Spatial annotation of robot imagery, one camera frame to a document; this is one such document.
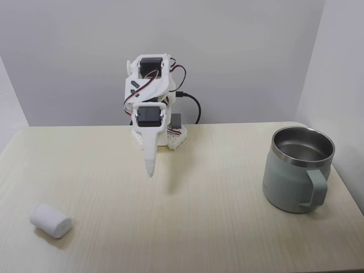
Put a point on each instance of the pale green steel mug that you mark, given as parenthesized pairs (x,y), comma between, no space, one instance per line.
(287,185)

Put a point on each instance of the grey clamp block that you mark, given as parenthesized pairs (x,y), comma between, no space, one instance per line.
(176,120)

